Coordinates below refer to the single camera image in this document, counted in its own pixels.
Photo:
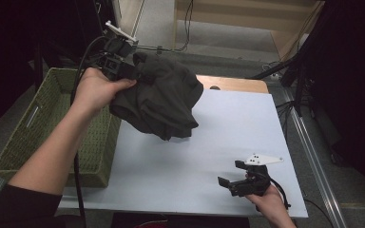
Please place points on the green woven basket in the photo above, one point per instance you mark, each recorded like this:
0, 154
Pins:
19, 142

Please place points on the wooden shelf unit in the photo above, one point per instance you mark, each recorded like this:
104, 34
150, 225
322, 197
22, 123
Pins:
221, 19

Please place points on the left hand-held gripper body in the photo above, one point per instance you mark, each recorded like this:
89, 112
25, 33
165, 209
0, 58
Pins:
115, 63

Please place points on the black cabinet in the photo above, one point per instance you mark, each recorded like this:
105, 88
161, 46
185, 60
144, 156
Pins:
88, 19

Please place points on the white table mat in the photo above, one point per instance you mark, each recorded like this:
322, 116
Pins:
202, 164

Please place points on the dark pleated skirt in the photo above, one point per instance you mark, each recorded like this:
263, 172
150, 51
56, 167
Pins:
161, 95

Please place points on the dark curtain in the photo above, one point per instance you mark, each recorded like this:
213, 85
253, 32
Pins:
0, 63
355, 95

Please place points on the black metal stand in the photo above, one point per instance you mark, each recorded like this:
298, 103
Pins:
299, 91
38, 63

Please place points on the person's right hand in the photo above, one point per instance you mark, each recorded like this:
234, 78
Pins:
272, 204

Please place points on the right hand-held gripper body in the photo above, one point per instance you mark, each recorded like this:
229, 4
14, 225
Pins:
256, 186

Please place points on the person's left hand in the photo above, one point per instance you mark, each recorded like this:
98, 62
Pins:
92, 91

